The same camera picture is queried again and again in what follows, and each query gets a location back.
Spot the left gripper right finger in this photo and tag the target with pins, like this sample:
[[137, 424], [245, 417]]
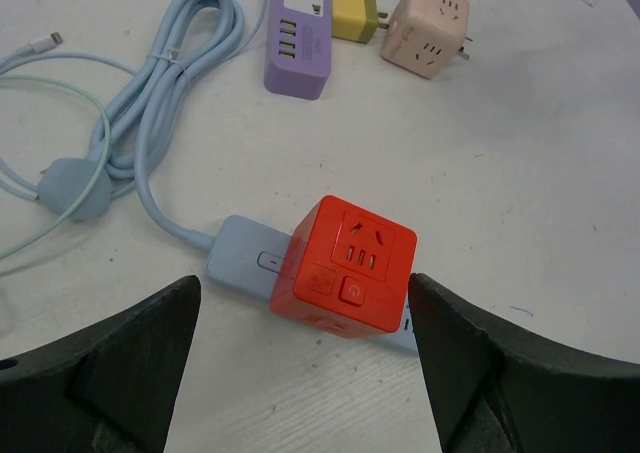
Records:
[[494, 386]]

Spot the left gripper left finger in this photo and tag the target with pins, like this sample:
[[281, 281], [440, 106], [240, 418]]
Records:
[[109, 387]]

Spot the red cube socket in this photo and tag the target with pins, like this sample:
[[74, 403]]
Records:
[[346, 271]]

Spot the pink cube socket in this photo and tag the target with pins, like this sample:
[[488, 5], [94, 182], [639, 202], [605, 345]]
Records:
[[425, 35]]

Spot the yellow plug adapter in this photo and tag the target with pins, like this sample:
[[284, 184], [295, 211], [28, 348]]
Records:
[[357, 20]]

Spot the light blue power strip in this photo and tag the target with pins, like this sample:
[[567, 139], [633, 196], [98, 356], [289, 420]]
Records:
[[247, 257]]

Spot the purple power strip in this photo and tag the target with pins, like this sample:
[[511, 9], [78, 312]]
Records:
[[298, 47]]

